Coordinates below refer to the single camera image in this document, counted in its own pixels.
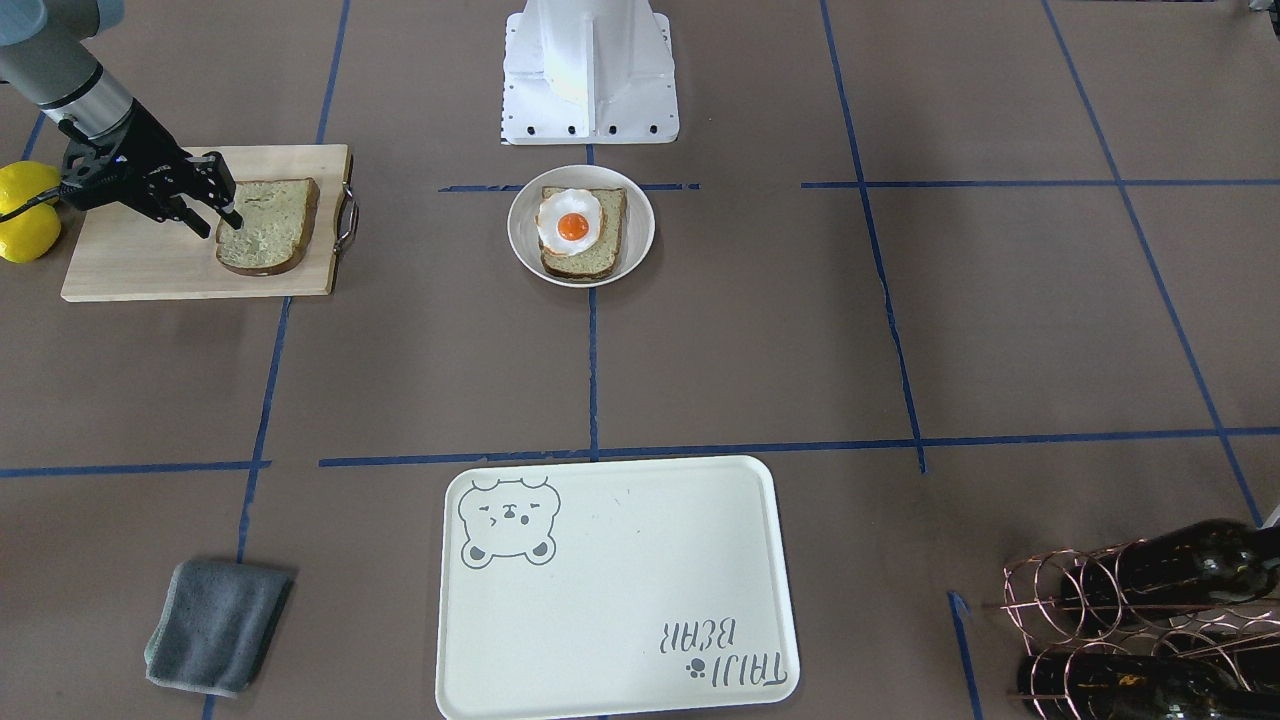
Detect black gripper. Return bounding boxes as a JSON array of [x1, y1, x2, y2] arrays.
[[58, 101, 244, 240]]

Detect bread slice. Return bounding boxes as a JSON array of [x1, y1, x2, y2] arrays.
[[539, 186, 627, 281], [214, 177, 320, 277]]

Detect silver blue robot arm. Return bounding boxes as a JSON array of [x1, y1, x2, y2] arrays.
[[1, 1, 243, 238]]

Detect cream bear tray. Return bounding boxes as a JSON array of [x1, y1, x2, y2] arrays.
[[435, 455, 801, 719]]

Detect wooden cutting board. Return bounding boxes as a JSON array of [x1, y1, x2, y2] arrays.
[[61, 143, 358, 302]]

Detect yellow lemon outer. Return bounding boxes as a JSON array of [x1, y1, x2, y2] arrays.
[[1, 204, 61, 264]]

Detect yellow lemon near board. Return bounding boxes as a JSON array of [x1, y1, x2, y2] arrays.
[[1, 160, 61, 214]]

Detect fried egg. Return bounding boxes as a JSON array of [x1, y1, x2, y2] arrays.
[[535, 188, 604, 258]]

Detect white round plate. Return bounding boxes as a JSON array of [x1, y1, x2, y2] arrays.
[[506, 165, 657, 287]]

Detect bread slice under egg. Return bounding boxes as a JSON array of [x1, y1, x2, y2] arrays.
[[539, 186, 627, 281]]

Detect grey folded cloth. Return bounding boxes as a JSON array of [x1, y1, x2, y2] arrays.
[[143, 559, 294, 698]]

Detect dark wine bottle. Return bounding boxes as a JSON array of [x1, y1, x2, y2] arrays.
[[1015, 642, 1279, 719], [1057, 519, 1279, 635]]

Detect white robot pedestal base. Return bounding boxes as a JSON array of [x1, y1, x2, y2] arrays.
[[500, 1, 681, 146]]

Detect copper wire bottle rack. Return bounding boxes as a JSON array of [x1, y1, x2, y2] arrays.
[[1001, 539, 1277, 696]]

